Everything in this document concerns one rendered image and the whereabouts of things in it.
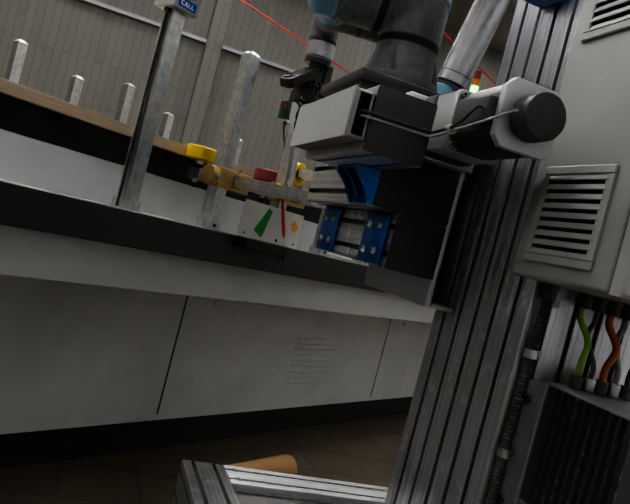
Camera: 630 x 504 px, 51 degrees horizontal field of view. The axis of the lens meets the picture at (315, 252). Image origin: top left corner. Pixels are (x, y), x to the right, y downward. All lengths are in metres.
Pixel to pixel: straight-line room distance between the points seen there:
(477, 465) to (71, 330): 1.12
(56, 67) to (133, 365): 11.22
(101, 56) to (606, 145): 12.34
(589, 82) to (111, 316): 1.33
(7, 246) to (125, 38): 11.73
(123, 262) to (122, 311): 0.32
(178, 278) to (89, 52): 11.42
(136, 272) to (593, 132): 1.07
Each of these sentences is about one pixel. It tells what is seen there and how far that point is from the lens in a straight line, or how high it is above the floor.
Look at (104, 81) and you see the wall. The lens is 12.90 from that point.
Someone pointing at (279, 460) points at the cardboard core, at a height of 0.08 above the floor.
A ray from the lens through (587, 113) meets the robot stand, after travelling 0.91.
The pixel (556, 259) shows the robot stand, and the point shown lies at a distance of 0.86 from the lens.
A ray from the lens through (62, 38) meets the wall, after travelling 13.04.
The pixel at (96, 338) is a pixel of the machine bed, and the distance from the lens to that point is 1.84.
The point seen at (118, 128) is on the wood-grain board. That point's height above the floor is 0.88.
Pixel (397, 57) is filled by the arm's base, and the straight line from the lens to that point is 1.22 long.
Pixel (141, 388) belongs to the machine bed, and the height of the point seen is 0.20.
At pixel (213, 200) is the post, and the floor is 0.77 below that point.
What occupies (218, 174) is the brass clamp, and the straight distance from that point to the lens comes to 1.66.
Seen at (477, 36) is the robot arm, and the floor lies 1.28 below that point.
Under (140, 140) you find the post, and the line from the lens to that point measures 1.51.
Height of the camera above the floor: 0.74
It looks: 1 degrees down
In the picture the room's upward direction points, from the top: 15 degrees clockwise
